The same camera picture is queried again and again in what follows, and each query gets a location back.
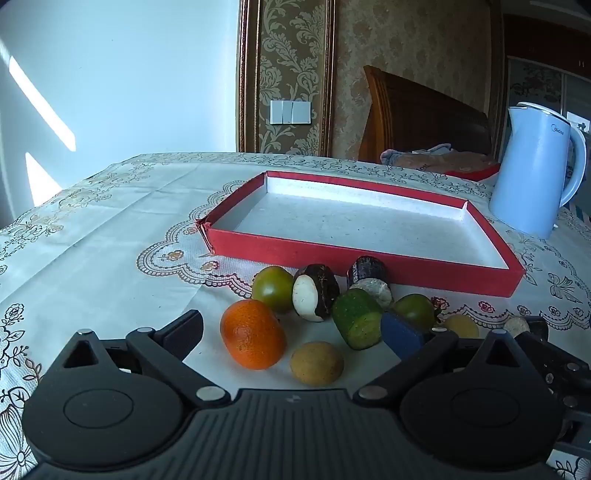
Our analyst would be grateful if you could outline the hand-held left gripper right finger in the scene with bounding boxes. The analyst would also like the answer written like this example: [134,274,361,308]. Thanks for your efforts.
[353,310,531,408]

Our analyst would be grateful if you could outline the pink printed blanket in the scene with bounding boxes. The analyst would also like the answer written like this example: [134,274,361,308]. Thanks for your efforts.
[397,150,502,178]

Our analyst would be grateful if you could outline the grey blue cloth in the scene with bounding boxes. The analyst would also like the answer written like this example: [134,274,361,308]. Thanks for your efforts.
[380,144,453,166]

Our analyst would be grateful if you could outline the dark sugarcane piece cream ends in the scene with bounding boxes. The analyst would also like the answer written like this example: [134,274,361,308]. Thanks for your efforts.
[346,255,393,310]

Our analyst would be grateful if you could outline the green cucumber piece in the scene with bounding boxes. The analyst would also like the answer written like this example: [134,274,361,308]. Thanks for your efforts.
[331,288,384,350]

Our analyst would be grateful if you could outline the red cloth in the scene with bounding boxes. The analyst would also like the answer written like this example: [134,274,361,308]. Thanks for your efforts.
[443,164,502,182]

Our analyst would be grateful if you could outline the red shallow cardboard box tray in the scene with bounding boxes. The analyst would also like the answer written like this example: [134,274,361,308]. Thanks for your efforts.
[195,171,527,298]

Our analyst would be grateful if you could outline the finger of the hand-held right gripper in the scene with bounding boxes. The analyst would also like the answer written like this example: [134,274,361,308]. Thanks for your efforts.
[522,335,591,407]

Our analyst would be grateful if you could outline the light blue electric kettle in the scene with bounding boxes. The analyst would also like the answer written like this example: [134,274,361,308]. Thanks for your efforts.
[488,102,588,241]

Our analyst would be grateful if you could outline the dark wooden wall frame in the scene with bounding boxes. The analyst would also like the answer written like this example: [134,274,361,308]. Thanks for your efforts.
[235,0,337,158]

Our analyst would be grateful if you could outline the white wall switch panel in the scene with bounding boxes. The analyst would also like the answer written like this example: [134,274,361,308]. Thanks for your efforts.
[270,99,311,125]

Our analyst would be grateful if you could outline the orange mandarin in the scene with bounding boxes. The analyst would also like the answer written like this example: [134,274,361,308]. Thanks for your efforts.
[220,299,288,371]

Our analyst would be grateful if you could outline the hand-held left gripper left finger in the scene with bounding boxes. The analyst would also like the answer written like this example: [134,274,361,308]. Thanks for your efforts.
[62,310,232,409]

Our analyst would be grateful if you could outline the brown longan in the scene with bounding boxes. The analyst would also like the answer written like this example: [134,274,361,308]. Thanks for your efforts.
[290,342,345,387]
[442,314,481,340]

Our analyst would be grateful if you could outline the dark water chestnut white cut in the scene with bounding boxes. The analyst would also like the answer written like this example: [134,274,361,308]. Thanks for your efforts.
[292,263,341,323]

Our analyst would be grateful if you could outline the green tomato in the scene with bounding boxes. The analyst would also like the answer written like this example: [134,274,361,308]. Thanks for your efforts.
[252,265,296,315]

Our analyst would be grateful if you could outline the dark wooden wardrobe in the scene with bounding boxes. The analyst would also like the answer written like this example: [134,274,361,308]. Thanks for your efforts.
[501,14,591,153]

